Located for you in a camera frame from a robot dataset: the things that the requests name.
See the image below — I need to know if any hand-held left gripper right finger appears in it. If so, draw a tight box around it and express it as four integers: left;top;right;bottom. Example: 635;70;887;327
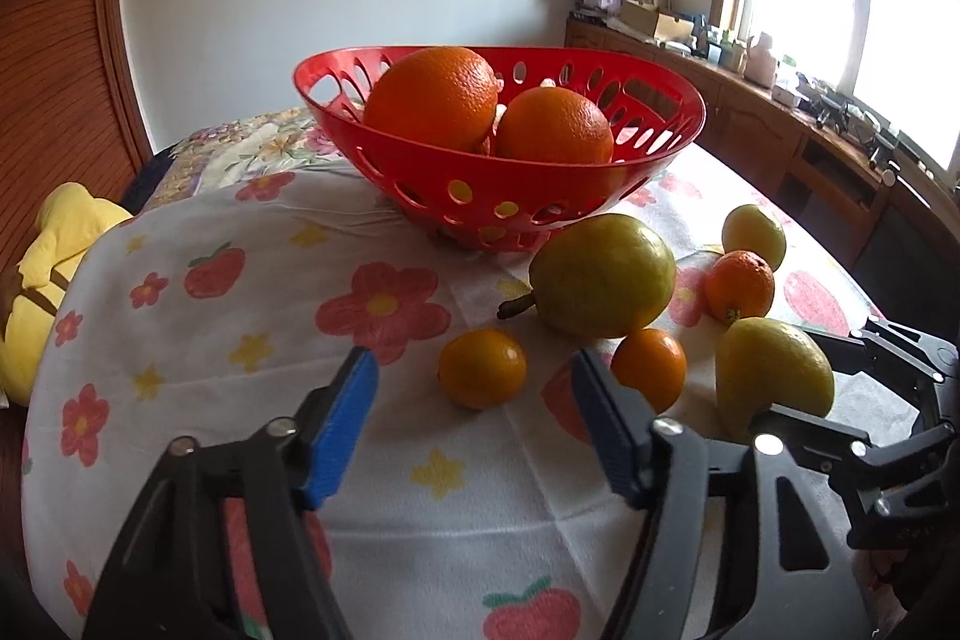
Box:
570;347;875;640

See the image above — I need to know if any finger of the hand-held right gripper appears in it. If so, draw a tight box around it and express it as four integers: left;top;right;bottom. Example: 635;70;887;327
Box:
806;316;960;386
759;404;960;549

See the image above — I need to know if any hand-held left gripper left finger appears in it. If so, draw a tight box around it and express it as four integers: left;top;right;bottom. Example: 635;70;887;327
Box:
81;346;381;640

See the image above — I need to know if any small tangerine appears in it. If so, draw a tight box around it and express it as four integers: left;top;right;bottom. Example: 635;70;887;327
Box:
703;250;776;324
611;328;689;414
439;329;528;411

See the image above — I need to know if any yellow-green pear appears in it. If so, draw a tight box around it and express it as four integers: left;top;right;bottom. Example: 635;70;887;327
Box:
721;203;788;272
499;214;678;341
714;316;836;444

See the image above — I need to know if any red perforated plastic basket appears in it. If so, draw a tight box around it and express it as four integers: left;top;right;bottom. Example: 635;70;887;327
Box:
294;45;707;253

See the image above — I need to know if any large orange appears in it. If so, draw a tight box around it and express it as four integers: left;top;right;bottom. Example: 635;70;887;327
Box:
495;86;616;165
364;46;500;155

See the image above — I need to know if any white strawberry printed cloth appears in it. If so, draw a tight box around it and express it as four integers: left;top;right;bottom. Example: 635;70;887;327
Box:
21;141;886;640

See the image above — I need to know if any small black tripod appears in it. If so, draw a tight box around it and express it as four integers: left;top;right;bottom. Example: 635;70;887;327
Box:
862;126;901;169
814;96;852;135

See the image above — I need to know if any long wooden cabinet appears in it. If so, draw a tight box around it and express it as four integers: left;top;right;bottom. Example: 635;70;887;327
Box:
564;14;960;311

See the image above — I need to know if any floral blanket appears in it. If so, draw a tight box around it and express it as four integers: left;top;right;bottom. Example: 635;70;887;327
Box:
142;107;376;214

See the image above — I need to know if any pink plastic jug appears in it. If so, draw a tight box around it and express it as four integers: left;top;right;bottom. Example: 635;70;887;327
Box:
744;32;779;88

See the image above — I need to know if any yellow plush toy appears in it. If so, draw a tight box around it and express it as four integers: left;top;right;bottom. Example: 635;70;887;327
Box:
0;182;136;407

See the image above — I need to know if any open cardboard box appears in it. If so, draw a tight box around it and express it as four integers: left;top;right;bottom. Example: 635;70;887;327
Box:
619;0;695;41

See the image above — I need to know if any brown louvered wooden wardrobe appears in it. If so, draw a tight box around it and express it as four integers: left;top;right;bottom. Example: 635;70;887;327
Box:
0;0;155;281

